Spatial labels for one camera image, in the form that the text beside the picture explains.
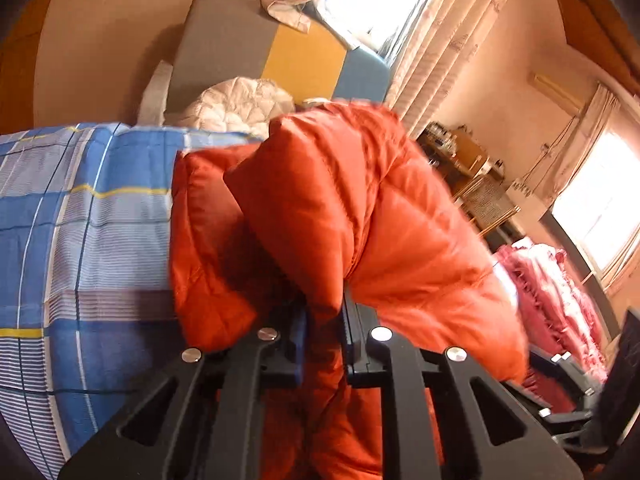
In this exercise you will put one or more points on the pink ruffled bedding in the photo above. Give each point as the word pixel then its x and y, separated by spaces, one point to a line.
pixel 555 300

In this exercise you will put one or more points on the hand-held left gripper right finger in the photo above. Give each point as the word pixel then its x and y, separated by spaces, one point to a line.
pixel 356 355

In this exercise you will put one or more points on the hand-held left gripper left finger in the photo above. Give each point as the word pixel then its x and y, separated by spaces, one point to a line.
pixel 298 342

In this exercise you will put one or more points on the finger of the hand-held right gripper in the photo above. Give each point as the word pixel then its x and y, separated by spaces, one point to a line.
pixel 555 420
pixel 570 372

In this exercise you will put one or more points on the light grey cushion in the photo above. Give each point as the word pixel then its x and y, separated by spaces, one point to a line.
pixel 156 92

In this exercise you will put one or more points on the wooden desk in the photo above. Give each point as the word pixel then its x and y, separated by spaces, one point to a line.
pixel 465 152

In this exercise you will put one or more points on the wooden wardrobe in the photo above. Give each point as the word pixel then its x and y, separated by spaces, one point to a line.
pixel 20 75

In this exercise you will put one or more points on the beige side curtain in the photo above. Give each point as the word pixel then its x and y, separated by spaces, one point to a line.
pixel 575 150

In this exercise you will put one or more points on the wall air conditioner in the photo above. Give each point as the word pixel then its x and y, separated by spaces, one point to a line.
pixel 557 91

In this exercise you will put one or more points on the blue plaid bed sheet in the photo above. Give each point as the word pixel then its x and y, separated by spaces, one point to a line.
pixel 75 260

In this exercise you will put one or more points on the wicker chair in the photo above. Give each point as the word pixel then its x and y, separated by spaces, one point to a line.
pixel 492 205

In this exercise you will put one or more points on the white quilted jacket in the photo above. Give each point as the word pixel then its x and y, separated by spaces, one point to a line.
pixel 235 105

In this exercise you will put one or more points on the large side window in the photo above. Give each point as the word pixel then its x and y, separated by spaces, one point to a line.
pixel 605 205

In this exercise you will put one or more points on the orange down jacket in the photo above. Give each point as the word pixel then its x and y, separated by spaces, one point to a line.
pixel 400 240

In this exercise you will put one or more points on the grey yellow blue headboard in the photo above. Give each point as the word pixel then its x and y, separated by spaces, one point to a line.
pixel 235 45

